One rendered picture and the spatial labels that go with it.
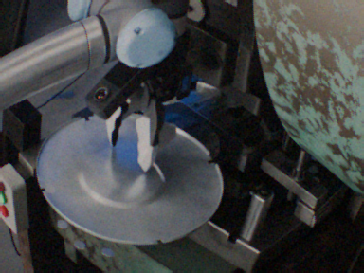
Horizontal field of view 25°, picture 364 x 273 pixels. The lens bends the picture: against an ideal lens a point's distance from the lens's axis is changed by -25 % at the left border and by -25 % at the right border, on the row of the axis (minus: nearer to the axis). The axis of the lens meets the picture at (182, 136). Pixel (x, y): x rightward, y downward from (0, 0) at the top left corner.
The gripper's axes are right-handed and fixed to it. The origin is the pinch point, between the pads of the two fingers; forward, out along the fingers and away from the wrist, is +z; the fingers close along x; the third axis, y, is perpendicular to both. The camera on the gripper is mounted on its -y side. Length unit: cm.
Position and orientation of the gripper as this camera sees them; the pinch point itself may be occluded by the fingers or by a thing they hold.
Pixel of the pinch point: (125, 153)
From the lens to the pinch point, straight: 144.3
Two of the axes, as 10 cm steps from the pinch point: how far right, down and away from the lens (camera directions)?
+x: -7.0, -4.9, 5.1
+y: 7.0, -3.4, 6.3
